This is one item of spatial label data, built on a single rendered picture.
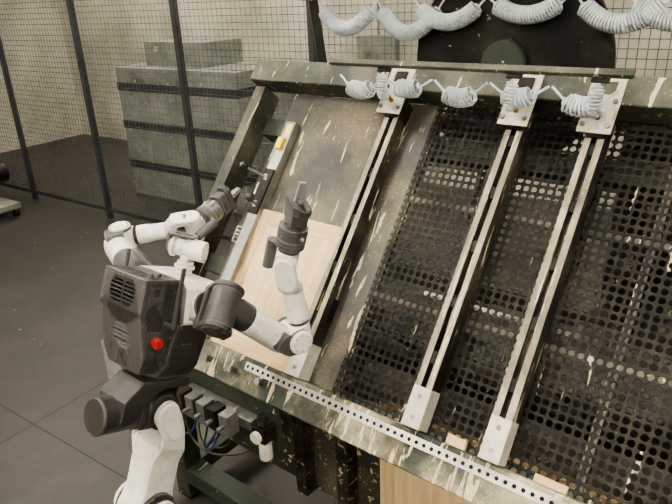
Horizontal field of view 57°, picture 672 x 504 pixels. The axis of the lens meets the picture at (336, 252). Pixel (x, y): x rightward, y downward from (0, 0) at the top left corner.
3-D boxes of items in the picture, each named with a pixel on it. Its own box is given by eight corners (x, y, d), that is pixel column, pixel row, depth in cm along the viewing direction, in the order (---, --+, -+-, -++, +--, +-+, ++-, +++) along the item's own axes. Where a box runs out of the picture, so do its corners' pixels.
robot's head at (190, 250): (198, 270, 190) (203, 242, 189) (166, 263, 191) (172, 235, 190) (205, 269, 197) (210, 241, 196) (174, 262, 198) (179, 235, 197)
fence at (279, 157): (204, 337, 249) (197, 334, 246) (291, 126, 264) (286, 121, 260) (212, 340, 246) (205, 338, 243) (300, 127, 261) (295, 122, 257)
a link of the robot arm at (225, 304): (249, 338, 179) (214, 318, 171) (229, 341, 185) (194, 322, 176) (260, 302, 185) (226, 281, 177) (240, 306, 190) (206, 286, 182)
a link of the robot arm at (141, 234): (169, 240, 239) (118, 248, 237) (164, 215, 235) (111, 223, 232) (168, 251, 230) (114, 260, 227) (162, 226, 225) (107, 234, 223)
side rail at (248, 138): (175, 323, 268) (156, 317, 260) (270, 98, 285) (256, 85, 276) (183, 327, 265) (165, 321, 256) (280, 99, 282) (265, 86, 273)
